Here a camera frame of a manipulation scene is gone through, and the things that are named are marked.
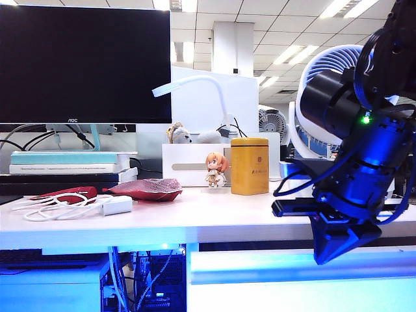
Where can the orange-haired anime figurine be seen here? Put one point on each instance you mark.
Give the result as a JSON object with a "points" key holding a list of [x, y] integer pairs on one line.
{"points": [[215, 164]]}

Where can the teal book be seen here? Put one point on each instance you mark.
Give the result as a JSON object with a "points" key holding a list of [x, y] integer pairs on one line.
{"points": [[65, 158]]}

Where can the white storage box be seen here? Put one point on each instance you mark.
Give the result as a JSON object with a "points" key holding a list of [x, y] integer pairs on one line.
{"points": [[274, 152]]}

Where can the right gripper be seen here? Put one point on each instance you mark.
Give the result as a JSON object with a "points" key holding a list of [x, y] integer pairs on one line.
{"points": [[367, 182]]}

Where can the white round desk fan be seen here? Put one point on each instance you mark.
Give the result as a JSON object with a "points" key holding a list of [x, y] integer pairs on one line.
{"points": [[317, 63]]}

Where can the black AOC computer monitor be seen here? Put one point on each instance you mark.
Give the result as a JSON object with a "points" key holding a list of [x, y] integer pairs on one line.
{"points": [[81, 65]]}

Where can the white partition panel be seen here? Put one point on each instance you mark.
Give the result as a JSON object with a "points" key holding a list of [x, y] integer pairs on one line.
{"points": [[195, 110]]}

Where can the beige plush toy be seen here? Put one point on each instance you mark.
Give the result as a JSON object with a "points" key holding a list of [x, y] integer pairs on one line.
{"points": [[178, 135]]}

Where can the red flat case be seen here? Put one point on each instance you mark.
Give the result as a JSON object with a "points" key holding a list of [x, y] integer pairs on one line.
{"points": [[74, 192]]}

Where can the grey round plush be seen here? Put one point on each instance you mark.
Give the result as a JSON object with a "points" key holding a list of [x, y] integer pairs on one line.
{"points": [[208, 137]]}

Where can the small white background fan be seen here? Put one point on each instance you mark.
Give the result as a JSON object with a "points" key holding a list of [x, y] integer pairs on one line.
{"points": [[272, 124]]}

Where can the black under-desk tray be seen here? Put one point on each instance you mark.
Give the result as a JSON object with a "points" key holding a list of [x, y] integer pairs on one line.
{"points": [[19, 256]]}

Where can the black computer tower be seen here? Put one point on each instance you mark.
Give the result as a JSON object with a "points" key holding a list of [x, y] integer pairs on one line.
{"points": [[169, 279]]}

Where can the small black wall sensor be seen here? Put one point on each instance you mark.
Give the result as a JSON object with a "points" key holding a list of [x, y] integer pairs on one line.
{"points": [[235, 70]]}

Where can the white power adapter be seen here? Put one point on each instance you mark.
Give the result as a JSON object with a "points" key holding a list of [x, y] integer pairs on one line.
{"points": [[117, 205]]}

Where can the white tissue box organizer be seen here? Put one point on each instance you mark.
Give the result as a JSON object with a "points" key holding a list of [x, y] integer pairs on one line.
{"points": [[183, 159]]}

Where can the white desk drawer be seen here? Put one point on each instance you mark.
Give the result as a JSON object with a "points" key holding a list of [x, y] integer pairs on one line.
{"points": [[260, 289]]}

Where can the white flexible desk lamp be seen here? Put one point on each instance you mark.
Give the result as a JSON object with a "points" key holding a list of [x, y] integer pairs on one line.
{"points": [[213, 84]]}

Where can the yellow tea tin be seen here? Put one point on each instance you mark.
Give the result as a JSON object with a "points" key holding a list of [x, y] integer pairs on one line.
{"points": [[249, 169]]}

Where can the small white box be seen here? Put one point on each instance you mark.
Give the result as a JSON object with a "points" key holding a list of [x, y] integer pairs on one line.
{"points": [[127, 174]]}

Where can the white low cabinet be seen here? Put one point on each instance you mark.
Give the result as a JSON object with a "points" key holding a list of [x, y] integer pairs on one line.
{"points": [[48, 289]]}

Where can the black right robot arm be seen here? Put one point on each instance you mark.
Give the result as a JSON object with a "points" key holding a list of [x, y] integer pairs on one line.
{"points": [[331, 104]]}

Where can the white book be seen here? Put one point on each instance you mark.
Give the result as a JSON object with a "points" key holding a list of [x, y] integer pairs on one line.
{"points": [[65, 168]]}

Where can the teal monitor stand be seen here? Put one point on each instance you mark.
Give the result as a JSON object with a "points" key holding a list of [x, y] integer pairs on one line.
{"points": [[95, 137]]}

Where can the black flat box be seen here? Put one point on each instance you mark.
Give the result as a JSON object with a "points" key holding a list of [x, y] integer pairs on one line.
{"points": [[58, 184]]}

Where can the red patterned pouch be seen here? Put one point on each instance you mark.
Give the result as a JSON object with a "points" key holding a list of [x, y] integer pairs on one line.
{"points": [[148, 189]]}

